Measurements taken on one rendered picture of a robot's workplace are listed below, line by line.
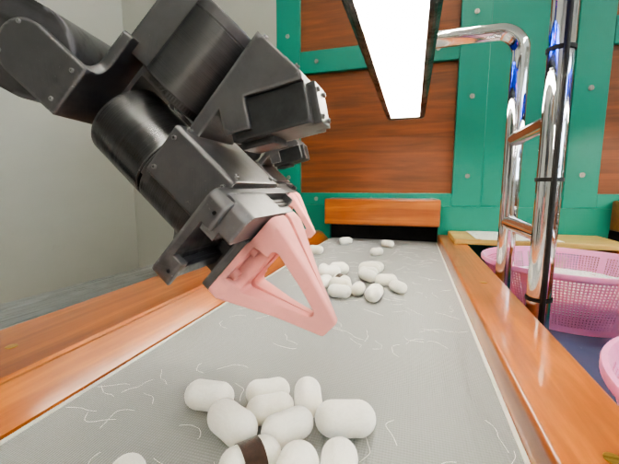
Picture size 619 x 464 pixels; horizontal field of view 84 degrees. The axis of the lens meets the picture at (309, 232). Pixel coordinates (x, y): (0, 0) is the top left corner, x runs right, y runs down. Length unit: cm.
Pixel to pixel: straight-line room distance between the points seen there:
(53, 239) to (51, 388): 224
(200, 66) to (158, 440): 23
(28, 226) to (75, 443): 223
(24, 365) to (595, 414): 37
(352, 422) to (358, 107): 89
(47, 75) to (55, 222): 228
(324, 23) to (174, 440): 103
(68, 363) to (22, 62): 21
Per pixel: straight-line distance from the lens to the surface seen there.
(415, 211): 92
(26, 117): 251
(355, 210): 93
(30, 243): 248
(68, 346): 35
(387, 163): 99
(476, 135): 99
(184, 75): 24
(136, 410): 29
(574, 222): 105
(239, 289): 22
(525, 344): 34
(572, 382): 30
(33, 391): 32
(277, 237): 20
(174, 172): 22
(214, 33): 24
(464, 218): 99
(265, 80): 21
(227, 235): 19
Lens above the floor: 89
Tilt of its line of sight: 8 degrees down
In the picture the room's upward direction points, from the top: straight up
